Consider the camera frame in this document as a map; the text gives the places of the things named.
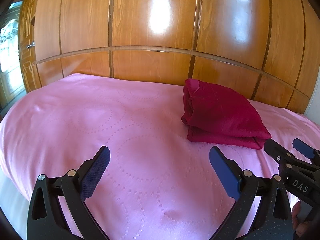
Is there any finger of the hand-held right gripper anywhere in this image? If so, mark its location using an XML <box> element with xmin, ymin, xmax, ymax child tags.
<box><xmin>264</xmin><ymin>139</ymin><xmax>295</xmax><ymax>166</ymax></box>
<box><xmin>292</xmin><ymin>138</ymin><xmax>320</xmax><ymax>167</ymax></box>

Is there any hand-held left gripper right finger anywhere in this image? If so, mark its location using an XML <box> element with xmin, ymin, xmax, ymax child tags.
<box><xmin>209</xmin><ymin>145</ymin><xmax>293</xmax><ymax>240</ymax></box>

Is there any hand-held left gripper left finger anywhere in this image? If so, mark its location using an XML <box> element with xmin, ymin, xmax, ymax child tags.
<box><xmin>26</xmin><ymin>145</ymin><xmax>111</xmax><ymax>240</ymax></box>

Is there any maroon velvet garment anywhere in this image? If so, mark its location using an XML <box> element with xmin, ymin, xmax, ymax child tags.
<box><xmin>180</xmin><ymin>78</ymin><xmax>272</xmax><ymax>151</ymax></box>

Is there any person's right hand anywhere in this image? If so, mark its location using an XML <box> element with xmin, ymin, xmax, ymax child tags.
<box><xmin>291</xmin><ymin>200</ymin><xmax>310</xmax><ymax>238</ymax></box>

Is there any pink bed cover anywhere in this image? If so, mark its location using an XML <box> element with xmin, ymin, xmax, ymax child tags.
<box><xmin>0</xmin><ymin>73</ymin><xmax>320</xmax><ymax>240</ymax></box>

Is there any white mattress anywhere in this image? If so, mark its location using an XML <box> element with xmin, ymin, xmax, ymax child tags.
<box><xmin>0</xmin><ymin>167</ymin><xmax>33</xmax><ymax>240</ymax></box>

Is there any wooden wardrobe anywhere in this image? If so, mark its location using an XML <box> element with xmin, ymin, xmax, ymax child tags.
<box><xmin>32</xmin><ymin>0</ymin><xmax>320</xmax><ymax>115</ymax></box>

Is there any wooden lattice door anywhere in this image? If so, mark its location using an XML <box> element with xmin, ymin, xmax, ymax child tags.
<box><xmin>17</xmin><ymin>0</ymin><xmax>42</xmax><ymax>93</ymax></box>

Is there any window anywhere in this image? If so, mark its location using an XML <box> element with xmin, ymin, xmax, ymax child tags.
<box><xmin>0</xmin><ymin>0</ymin><xmax>25</xmax><ymax>108</ymax></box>

